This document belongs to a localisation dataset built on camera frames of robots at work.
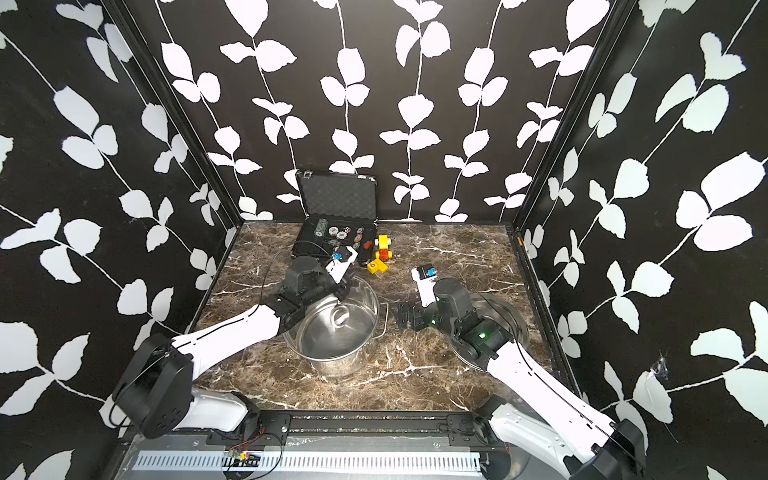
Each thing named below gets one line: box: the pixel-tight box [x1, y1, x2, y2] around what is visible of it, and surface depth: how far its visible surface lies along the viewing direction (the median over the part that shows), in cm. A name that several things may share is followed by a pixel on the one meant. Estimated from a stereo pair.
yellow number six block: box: [367, 258, 389, 274], surface depth 107 cm
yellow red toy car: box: [375, 234, 393, 262], surface depth 110 cm
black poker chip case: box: [291, 170, 379, 265], surface depth 116 cm
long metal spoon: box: [332, 300, 350, 328], surface depth 93 cm
